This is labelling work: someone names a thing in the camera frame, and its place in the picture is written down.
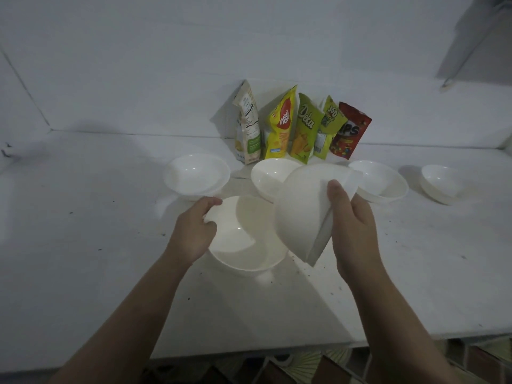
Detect person's right hand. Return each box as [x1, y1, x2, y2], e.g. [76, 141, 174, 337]
[327, 179, 385, 283]

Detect person's left hand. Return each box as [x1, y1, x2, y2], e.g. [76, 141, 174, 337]
[165, 197, 223, 268]

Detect white bowl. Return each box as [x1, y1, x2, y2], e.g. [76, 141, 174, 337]
[273, 163, 364, 267]
[163, 153, 231, 201]
[419, 164, 473, 206]
[204, 195, 289, 277]
[251, 158, 303, 203]
[348, 160, 409, 205]

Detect person's right forearm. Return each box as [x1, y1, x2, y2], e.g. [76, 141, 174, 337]
[342, 258, 461, 384]

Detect person's left forearm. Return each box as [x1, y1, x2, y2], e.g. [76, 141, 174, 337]
[48, 251, 193, 384]

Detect red candy packet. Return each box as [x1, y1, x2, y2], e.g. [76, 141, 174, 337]
[329, 102, 373, 160]

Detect tall green snack packet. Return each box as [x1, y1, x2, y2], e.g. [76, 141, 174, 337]
[289, 93, 325, 165]

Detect small green snack packet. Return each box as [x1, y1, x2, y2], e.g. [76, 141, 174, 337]
[313, 95, 348, 161]

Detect cream snack packet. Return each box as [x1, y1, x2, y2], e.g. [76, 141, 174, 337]
[232, 80, 263, 165]

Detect yellow snack packet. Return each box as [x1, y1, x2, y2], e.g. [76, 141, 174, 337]
[262, 86, 298, 160]

